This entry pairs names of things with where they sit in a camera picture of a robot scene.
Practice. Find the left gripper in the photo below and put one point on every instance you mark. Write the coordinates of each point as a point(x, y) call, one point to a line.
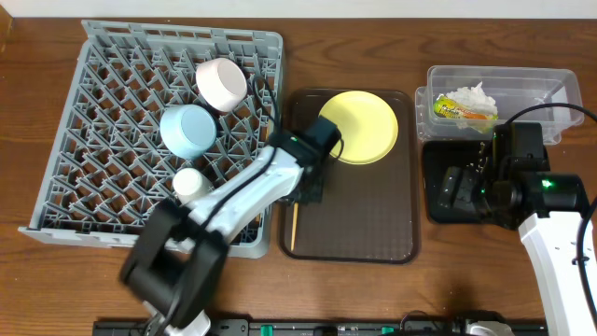
point(307, 188)

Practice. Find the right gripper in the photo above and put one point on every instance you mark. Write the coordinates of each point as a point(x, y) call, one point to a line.
point(460, 188)

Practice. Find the yellow plate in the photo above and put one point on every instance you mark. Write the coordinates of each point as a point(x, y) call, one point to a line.
point(368, 126)

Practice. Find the wooden chopstick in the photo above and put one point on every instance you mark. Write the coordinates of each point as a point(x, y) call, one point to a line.
point(295, 215)

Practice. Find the white tissue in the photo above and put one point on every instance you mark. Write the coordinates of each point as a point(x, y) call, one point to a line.
point(475, 99)

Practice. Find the green snack wrapper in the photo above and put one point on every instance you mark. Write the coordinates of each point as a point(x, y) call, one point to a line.
point(465, 117)

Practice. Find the pink bowl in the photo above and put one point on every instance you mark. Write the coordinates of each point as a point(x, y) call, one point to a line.
point(221, 83)

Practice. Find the light blue bowl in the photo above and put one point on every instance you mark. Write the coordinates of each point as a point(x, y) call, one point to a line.
point(187, 130)

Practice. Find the white cup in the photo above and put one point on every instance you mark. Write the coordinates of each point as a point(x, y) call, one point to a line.
point(189, 184)

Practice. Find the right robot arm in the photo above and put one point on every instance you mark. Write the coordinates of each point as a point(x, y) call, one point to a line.
point(553, 222)

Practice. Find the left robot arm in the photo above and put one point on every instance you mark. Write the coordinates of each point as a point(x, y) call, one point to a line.
point(177, 261)

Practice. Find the black waste tray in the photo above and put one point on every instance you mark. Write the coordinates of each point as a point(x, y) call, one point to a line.
point(434, 186)

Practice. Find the grey dishwasher rack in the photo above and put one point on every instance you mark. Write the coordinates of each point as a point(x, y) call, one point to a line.
point(108, 167)

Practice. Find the brown serving tray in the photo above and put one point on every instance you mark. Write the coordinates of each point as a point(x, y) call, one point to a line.
point(368, 213)

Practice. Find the clear plastic bin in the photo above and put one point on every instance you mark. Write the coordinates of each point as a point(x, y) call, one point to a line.
point(512, 89)

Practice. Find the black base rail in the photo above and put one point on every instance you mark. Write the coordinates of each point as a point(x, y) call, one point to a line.
point(241, 327)

